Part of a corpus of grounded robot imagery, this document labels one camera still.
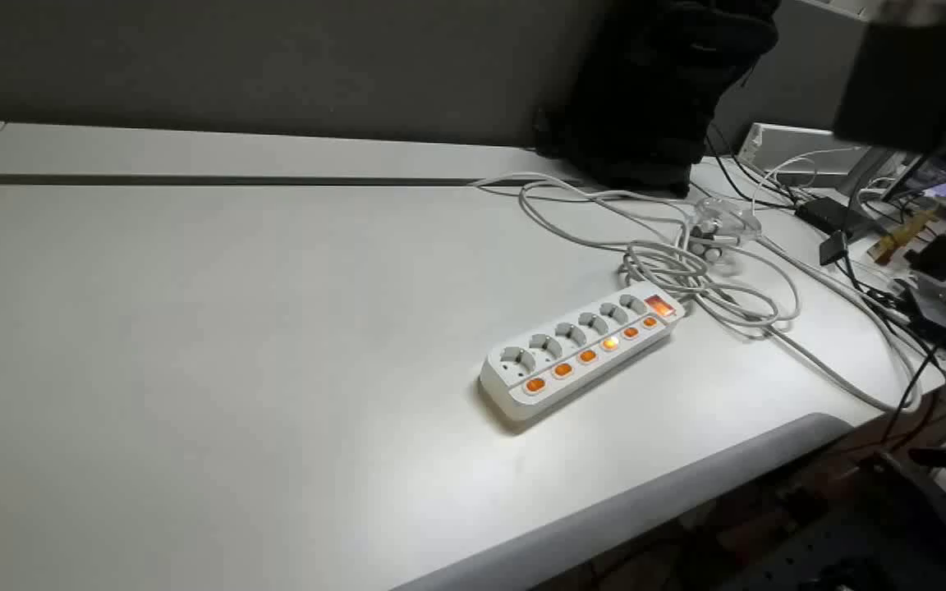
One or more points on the black box on stand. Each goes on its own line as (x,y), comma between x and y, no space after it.
(899,81)

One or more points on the white six-outlet power strip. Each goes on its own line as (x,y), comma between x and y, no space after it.
(551,366)

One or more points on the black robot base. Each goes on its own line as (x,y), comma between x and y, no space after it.
(648,91)

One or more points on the yellow tool on desk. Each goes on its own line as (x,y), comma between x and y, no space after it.
(895,242)

